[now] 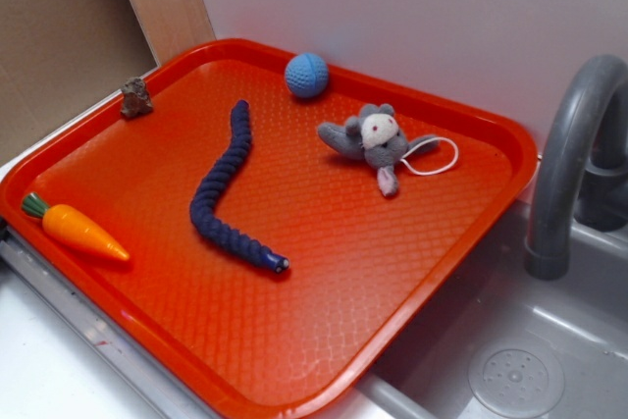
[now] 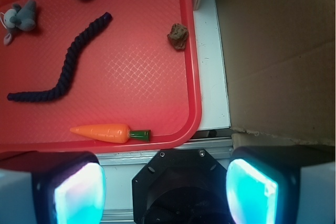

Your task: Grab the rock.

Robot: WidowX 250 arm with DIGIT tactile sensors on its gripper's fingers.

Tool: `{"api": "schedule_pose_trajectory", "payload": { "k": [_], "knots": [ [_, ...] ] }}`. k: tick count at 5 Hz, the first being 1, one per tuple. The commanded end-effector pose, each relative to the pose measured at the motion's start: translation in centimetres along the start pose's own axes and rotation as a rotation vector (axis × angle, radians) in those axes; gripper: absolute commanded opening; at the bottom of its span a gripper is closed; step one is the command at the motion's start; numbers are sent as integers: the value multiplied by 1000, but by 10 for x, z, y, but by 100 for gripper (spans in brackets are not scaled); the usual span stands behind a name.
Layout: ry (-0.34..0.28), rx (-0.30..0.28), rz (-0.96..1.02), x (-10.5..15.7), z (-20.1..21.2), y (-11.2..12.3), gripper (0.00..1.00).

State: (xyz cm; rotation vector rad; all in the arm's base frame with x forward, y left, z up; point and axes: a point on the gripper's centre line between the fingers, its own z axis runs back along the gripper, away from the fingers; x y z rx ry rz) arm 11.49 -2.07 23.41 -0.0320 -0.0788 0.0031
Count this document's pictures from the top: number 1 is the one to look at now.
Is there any orange toy carrot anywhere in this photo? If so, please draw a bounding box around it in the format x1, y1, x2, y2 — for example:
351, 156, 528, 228
21, 192, 131, 262

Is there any small grey-brown rock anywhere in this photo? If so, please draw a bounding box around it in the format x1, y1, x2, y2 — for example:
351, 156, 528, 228
121, 77, 154, 119

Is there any grey plush mouse toy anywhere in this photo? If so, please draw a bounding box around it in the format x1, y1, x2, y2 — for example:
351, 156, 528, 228
317, 104, 460, 198

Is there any light blue ball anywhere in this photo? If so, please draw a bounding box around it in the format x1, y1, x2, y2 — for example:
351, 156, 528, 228
284, 53, 330, 99

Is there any dark blue twisted rope toy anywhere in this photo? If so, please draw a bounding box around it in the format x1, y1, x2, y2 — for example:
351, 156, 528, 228
188, 98, 291, 275

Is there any grey plastic sink basin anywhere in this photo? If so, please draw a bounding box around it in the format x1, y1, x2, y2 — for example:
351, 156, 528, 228
359, 204, 627, 418

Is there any orange plastic tray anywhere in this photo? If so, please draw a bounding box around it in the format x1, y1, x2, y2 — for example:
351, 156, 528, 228
1, 39, 537, 418

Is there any grey plastic faucet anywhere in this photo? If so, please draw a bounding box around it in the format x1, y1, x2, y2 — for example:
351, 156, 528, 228
525, 55, 627, 281

